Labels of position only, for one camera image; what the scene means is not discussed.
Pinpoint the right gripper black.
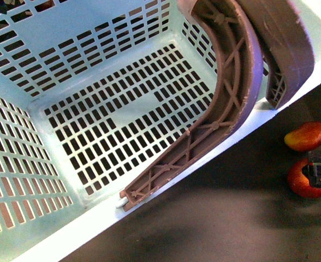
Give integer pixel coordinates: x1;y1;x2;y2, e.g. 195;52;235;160
306;146;321;188

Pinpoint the red apple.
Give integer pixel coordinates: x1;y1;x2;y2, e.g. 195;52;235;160
287;158;321;199

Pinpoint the brown basket handle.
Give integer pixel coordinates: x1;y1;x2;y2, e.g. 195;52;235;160
239;1;315;109
120;1;263;211

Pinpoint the light blue plastic basket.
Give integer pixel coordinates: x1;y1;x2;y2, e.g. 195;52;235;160
0;1;321;261

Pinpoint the red orange mango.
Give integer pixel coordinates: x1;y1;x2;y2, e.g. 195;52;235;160
284;121;321;152

